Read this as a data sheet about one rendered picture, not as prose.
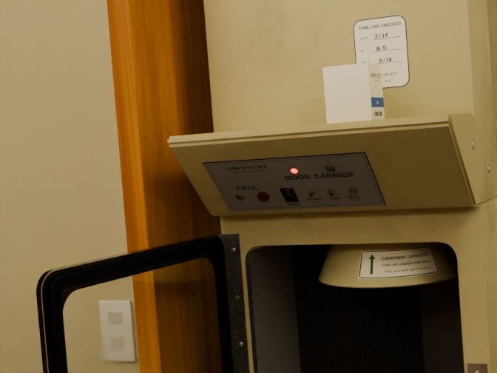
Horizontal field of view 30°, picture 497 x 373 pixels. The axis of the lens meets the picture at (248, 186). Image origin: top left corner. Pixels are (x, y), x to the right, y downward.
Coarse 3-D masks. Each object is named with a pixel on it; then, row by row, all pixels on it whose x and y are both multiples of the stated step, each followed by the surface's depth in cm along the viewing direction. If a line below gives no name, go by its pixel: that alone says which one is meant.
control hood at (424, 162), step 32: (288, 128) 98; (320, 128) 96; (352, 128) 94; (384, 128) 93; (416, 128) 92; (448, 128) 90; (192, 160) 105; (224, 160) 103; (384, 160) 96; (416, 160) 95; (448, 160) 94; (384, 192) 101; (416, 192) 99; (448, 192) 98
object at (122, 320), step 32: (96, 288) 94; (128, 288) 98; (160, 288) 102; (192, 288) 107; (64, 320) 90; (96, 320) 93; (128, 320) 97; (160, 320) 102; (192, 320) 107; (96, 352) 93; (128, 352) 97; (160, 352) 102; (192, 352) 107
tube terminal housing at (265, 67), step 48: (240, 0) 111; (288, 0) 108; (336, 0) 106; (384, 0) 104; (432, 0) 101; (480, 0) 106; (240, 48) 112; (288, 48) 109; (336, 48) 106; (432, 48) 102; (480, 48) 104; (240, 96) 112; (288, 96) 109; (384, 96) 104; (432, 96) 102; (480, 96) 103; (480, 144) 102; (480, 192) 101; (240, 240) 114; (288, 240) 111; (336, 240) 108; (384, 240) 106; (432, 240) 103; (480, 240) 101; (480, 288) 102; (480, 336) 102
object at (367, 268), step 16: (336, 256) 113; (352, 256) 111; (368, 256) 109; (384, 256) 109; (400, 256) 109; (416, 256) 109; (432, 256) 110; (448, 256) 112; (320, 272) 117; (336, 272) 112; (352, 272) 110; (368, 272) 109; (384, 272) 108; (400, 272) 108; (416, 272) 108; (432, 272) 109; (448, 272) 110; (368, 288) 108
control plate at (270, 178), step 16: (240, 160) 102; (256, 160) 102; (272, 160) 101; (288, 160) 100; (304, 160) 100; (320, 160) 99; (336, 160) 98; (352, 160) 98; (224, 176) 105; (240, 176) 104; (256, 176) 104; (272, 176) 103; (288, 176) 102; (304, 176) 102; (320, 176) 101; (336, 176) 100; (352, 176) 100; (368, 176) 99; (224, 192) 108; (240, 192) 107; (256, 192) 106; (272, 192) 105; (304, 192) 104; (320, 192) 103; (368, 192) 101; (240, 208) 109; (256, 208) 108; (272, 208) 108; (288, 208) 107
